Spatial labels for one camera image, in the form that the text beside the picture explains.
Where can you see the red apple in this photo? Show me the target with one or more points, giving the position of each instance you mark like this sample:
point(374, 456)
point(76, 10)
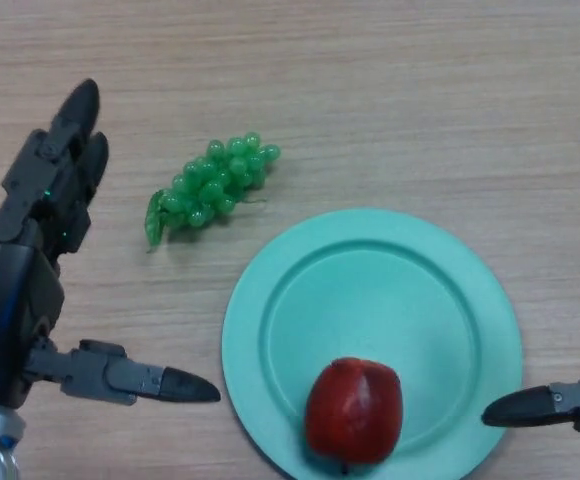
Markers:
point(352, 410)

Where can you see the green grape bunch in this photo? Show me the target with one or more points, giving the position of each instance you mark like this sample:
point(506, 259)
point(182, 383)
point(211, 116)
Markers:
point(210, 187)

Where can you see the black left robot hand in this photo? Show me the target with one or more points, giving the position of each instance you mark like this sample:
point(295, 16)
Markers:
point(10, 300)

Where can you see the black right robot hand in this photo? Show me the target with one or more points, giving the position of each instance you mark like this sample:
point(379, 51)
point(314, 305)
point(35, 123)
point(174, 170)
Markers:
point(530, 407)

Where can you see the green round plate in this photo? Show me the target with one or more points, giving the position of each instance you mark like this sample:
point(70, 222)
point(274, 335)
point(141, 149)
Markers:
point(370, 300)

